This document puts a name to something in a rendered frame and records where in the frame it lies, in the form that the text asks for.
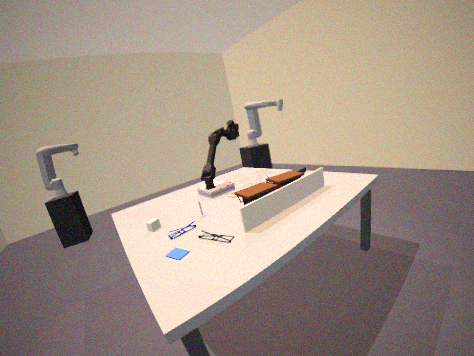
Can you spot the small beige block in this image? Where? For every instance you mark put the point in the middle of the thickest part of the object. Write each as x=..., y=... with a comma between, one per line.
x=153, y=224

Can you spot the beige flat panel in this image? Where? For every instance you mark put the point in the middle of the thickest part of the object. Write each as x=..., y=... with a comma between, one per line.
x=266, y=207

